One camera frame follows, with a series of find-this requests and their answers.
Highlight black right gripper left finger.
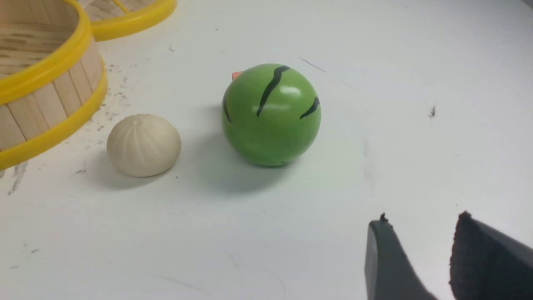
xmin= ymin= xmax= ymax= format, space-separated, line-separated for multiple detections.
xmin=365 ymin=213 xmax=436 ymax=300

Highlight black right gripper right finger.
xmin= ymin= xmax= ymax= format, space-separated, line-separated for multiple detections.
xmin=449 ymin=211 xmax=533 ymax=300

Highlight cream toy bun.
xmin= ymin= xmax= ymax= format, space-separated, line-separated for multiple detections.
xmin=106 ymin=114 xmax=182 ymax=178

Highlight yellow woven steamer lid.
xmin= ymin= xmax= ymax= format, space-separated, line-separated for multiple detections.
xmin=78 ymin=0 xmax=178 ymax=42

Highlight yellow bamboo steamer tray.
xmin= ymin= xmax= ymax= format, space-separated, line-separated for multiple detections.
xmin=0 ymin=0 xmax=108 ymax=170

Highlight green toy watermelon ball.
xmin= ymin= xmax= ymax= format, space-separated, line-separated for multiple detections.
xmin=222 ymin=63 xmax=321 ymax=167

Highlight orange wooden block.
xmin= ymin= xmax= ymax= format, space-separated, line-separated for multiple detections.
xmin=232 ymin=71 xmax=242 ymax=80

